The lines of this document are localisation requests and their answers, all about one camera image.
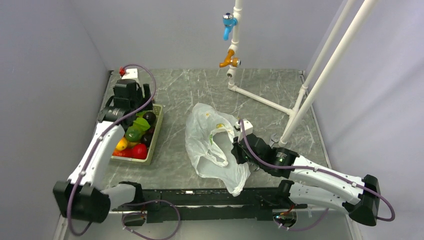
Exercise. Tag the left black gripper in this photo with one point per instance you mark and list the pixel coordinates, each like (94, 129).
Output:
(146, 93)

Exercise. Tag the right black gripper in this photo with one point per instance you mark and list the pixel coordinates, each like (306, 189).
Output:
(236, 151)

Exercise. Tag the white plastic bag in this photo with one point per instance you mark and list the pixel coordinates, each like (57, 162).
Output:
(209, 136)

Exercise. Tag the dark green fake orange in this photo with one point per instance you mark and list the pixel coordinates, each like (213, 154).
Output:
(133, 134)

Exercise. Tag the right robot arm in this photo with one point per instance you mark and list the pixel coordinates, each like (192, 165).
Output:
(307, 183)

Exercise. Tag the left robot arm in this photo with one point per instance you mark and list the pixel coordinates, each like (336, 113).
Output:
(79, 197)

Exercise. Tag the dark purple fake fruit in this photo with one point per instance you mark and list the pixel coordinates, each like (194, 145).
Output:
(150, 117)

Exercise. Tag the orange fake mango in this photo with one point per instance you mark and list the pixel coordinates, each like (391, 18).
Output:
(122, 144)

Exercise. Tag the red fake apple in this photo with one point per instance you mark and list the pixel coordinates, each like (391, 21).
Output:
(139, 151)

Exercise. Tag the silver wrench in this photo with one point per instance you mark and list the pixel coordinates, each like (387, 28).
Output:
(274, 139)

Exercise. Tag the beige plastic basket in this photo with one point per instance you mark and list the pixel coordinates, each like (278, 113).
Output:
(158, 111)

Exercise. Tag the orange valve tap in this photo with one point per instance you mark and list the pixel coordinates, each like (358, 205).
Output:
(230, 60)

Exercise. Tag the blue valve tap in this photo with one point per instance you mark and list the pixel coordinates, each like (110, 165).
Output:
(229, 21)

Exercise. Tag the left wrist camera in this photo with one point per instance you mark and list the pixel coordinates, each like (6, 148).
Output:
(129, 73)

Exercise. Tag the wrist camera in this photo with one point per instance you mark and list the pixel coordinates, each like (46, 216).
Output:
(129, 73)
(248, 127)

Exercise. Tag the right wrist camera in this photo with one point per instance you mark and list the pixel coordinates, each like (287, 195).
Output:
(248, 127)

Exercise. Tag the white pvc pipe frame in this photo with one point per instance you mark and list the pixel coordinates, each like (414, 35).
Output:
(285, 34)

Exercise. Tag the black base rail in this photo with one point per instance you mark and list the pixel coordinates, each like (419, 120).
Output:
(259, 203)

